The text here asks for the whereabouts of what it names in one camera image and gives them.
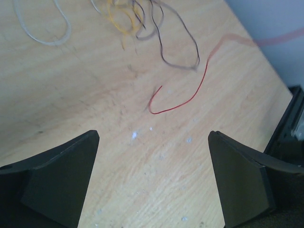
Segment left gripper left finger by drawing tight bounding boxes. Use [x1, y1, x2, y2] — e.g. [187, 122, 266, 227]
[0, 130, 99, 228]

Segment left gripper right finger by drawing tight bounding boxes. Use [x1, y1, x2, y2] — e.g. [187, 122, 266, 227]
[208, 131, 304, 228]

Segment dark brown wire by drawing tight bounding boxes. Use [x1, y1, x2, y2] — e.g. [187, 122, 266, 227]
[114, 0, 200, 73]

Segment red wire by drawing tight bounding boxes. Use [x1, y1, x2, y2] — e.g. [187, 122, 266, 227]
[149, 27, 304, 115]

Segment white wire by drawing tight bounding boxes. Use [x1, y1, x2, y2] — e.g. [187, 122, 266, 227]
[13, 0, 72, 46]

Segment yellow wire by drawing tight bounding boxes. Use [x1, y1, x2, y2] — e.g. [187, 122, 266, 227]
[105, 0, 143, 50]

